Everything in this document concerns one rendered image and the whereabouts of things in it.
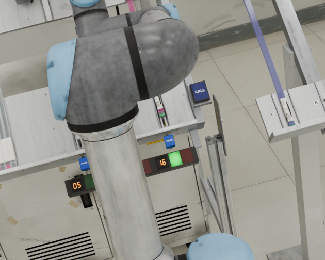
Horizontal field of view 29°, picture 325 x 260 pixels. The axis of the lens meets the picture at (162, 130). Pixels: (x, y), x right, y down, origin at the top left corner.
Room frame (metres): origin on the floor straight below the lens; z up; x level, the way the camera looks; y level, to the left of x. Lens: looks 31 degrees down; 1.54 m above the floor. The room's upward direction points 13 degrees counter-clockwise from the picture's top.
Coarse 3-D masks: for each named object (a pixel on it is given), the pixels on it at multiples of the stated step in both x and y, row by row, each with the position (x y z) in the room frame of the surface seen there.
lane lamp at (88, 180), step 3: (90, 174) 1.31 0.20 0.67; (84, 177) 1.30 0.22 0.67; (87, 177) 1.30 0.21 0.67; (90, 177) 1.30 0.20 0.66; (84, 180) 1.30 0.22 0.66; (87, 180) 1.30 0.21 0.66; (90, 180) 1.30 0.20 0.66; (87, 183) 1.29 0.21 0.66; (90, 183) 1.29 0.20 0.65; (93, 183) 1.29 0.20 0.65; (87, 186) 1.29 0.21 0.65; (90, 186) 1.28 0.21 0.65; (93, 186) 1.28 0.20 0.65; (87, 189) 1.28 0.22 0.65
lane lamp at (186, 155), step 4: (188, 148) 1.32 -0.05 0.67; (180, 152) 1.32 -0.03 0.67; (184, 152) 1.32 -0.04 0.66; (188, 152) 1.32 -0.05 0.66; (184, 156) 1.31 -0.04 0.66; (188, 156) 1.31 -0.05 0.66; (192, 156) 1.31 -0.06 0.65; (184, 160) 1.30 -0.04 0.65; (188, 160) 1.30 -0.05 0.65; (192, 160) 1.30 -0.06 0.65
